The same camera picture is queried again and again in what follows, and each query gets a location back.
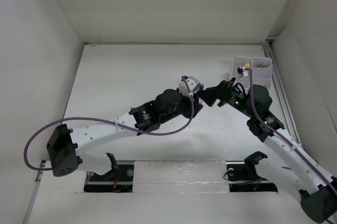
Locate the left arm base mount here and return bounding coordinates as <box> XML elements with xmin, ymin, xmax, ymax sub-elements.
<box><xmin>84</xmin><ymin>153</ymin><xmax>135</xmax><ymax>193</ymax></box>

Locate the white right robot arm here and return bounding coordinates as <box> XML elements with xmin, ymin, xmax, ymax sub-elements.
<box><xmin>198</xmin><ymin>81</ymin><xmax>336</xmax><ymax>223</ymax></box>

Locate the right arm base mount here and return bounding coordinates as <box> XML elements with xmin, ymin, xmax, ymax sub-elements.
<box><xmin>223</xmin><ymin>151</ymin><xmax>278</xmax><ymax>192</ymax></box>

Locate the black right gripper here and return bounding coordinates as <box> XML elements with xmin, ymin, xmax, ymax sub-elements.
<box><xmin>195</xmin><ymin>77</ymin><xmax>255</xmax><ymax>119</ymax></box>

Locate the white divided organizer left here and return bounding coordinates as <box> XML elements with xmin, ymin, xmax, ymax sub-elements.
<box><xmin>228</xmin><ymin>56</ymin><xmax>253</xmax><ymax>90</ymax></box>

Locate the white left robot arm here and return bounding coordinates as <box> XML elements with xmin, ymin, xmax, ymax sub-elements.
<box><xmin>46</xmin><ymin>89</ymin><xmax>203</xmax><ymax>180</ymax></box>

